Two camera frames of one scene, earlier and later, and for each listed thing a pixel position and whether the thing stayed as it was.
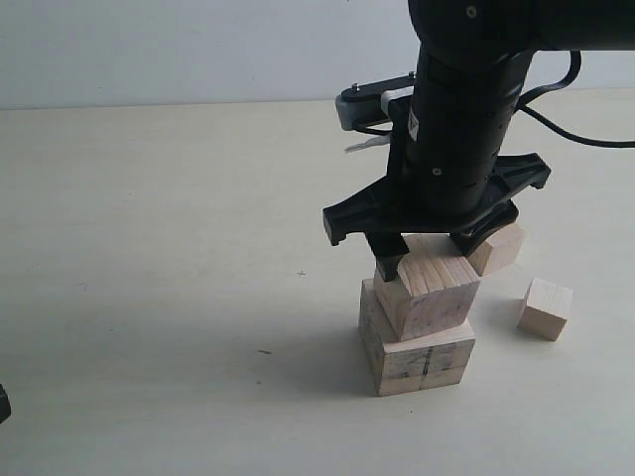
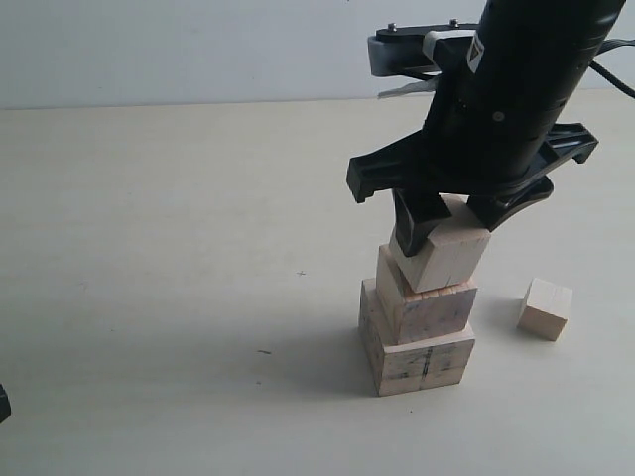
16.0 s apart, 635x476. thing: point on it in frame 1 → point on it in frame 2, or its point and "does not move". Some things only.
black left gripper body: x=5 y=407 does not move
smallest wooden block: x=547 y=308 does not move
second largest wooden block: x=432 y=292 does not move
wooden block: x=499 y=251 → x=451 y=254
